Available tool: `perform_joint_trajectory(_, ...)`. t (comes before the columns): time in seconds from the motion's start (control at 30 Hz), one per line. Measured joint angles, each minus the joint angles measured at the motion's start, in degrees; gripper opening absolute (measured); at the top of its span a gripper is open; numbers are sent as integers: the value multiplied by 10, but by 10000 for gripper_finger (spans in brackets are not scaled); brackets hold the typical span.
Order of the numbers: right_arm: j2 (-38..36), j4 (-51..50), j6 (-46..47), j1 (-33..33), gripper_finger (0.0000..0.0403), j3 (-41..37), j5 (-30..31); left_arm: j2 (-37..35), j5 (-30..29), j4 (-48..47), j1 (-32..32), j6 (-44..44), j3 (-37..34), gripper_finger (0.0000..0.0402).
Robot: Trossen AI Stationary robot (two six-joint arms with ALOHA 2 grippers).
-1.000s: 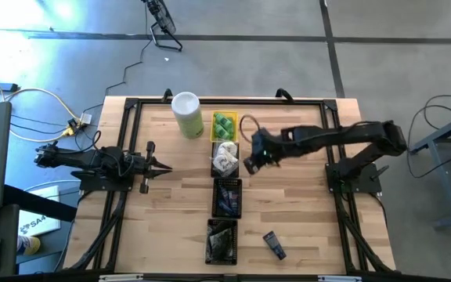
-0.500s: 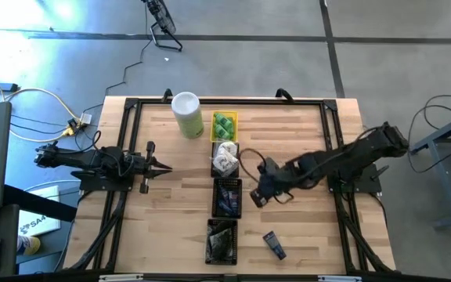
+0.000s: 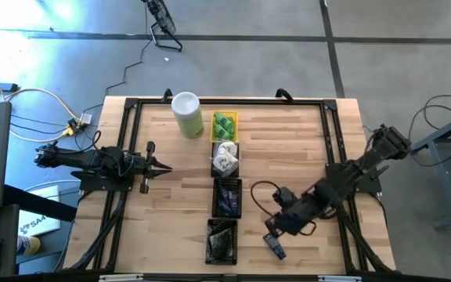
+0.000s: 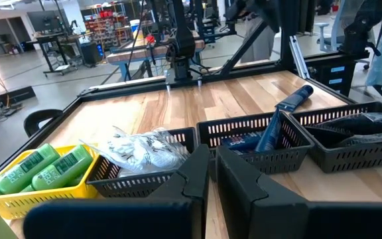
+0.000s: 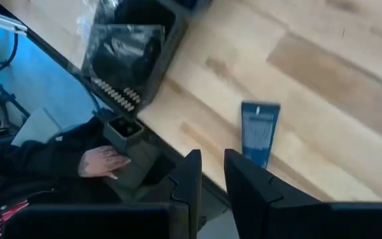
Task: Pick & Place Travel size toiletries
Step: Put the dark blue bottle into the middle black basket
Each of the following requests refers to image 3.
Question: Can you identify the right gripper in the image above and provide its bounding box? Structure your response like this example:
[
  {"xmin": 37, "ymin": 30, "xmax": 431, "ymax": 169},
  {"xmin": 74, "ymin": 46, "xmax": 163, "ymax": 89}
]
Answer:
[{"xmin": 264, "ymin": 198, "xmax": 321, "ymax": 240}]

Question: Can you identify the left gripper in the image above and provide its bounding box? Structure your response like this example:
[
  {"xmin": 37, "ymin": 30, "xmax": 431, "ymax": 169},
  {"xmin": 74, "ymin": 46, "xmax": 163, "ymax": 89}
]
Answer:
[{"xmin": 126, "ymin": 140, "xmax": 174, "ymax": 195}]

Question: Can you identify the clear bag with black disc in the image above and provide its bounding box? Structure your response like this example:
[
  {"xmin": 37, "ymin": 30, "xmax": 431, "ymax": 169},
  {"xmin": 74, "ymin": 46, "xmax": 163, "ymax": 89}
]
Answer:
[
  {"xmin": 209, "ymin": 221, "xmax": 234, "ymax": 240},
  {"xmin": 208, "ymin": 230, "xmax": 233, "ymax": 255}
]

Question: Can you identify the clear bag with black mesh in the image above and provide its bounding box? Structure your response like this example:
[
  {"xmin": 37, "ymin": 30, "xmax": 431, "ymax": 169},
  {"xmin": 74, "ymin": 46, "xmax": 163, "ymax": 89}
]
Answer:
[{"xmin": 206, "ymin": 244, "xmax": 234, "ymax": 264}]

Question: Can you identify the clear vanity pack bag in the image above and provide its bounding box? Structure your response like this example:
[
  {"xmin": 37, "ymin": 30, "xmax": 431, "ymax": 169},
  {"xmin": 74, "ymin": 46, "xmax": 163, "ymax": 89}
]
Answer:
[{"xmin": 211, "ymin": 154, "xmax": 239, "ymax": 175}]

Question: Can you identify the white round vanity pack bag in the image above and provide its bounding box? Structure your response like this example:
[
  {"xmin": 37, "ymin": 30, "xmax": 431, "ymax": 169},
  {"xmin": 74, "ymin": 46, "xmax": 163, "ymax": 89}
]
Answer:
[{"xmin": 216, "ymin": 141, "xmax": 238, "ymax": 157}]

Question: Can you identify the black plastic basket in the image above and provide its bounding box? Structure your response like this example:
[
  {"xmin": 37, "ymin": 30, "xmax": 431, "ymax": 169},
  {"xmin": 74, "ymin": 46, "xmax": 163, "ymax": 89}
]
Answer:
[
  {"xmin": 204, "ymin": 218, "xmax": 239, "ymax": 266},
  {"xmin": 211, "ymin": 178, "xmax": 243, "ymax": 219},
  {"xmin": 210, "ymin": 141, "xmax": 240, "ymax": 179}
]

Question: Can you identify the green white wipes canister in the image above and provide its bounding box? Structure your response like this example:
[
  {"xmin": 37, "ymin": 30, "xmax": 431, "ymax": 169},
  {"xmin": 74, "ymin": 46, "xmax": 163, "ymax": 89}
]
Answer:
[{"xmin": 170, "ymin": 91, "xmax": 205, "ymax": 140}]

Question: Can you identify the yellow plastic basket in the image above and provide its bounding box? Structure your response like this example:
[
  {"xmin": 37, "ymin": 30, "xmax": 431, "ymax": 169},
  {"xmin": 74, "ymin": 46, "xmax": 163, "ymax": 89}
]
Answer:
[{"xmin": 210, "ymin": 110, "xmax": 240, "ymax": 143}]

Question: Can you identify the white cardboard box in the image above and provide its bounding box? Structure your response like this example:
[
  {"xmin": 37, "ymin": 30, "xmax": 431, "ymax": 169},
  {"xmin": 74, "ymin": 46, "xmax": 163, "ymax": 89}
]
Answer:
[{"xmin": 16, "ymin": 185, "xmax": 62, "ymax": 237}]

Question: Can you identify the black floor fan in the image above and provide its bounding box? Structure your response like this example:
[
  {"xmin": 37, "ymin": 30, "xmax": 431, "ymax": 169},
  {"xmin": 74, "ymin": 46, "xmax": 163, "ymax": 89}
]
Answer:
[{"xmin": 141, "ymin": 0, "xmax": 184, "ymax": 52}]

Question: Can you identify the black desk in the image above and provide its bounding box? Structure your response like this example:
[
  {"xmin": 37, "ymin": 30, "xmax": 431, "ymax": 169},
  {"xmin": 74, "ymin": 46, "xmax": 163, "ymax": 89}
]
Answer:
[{"xmin": 0, "ymin": 183, "xmax": 78, "ymax": 277}]

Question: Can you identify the white bracket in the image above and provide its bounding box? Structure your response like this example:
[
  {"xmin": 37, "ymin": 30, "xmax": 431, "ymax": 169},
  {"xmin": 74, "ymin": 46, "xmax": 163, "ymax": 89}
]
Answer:
[
  {"xmin": 99, "ymin": 273, "xmax": 144, "ymax": 282},
  {"xmin": 318, "ymin": 275, "xmax": 363, "ymax": 282}
]

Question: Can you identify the black fan cable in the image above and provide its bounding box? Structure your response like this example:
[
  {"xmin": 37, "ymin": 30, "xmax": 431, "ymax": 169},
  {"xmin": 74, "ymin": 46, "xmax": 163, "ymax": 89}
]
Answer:
[{"xmin": 81, "ymin": 3, "xmax": 150, "ymax": 115}]

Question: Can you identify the black aluminium table frame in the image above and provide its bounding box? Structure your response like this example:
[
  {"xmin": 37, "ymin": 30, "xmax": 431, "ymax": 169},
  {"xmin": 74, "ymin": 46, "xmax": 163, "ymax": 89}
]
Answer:
[{"xmin": 64, "ymin": 96, "xmax": 395, "ymax": 275}]

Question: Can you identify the cream cable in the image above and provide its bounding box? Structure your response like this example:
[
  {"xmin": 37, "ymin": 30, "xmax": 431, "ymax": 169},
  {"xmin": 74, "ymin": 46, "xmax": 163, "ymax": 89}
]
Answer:
[{"xmin": 0, "ymin": 64, "xmax": 82, "ymax": 144}]

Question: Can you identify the black floor cable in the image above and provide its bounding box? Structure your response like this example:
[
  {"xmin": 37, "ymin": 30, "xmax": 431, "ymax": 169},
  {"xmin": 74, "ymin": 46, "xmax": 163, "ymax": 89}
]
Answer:
[{"xmin": 407, "ymin": 92, "xmax": 451, "ymax": 168}]

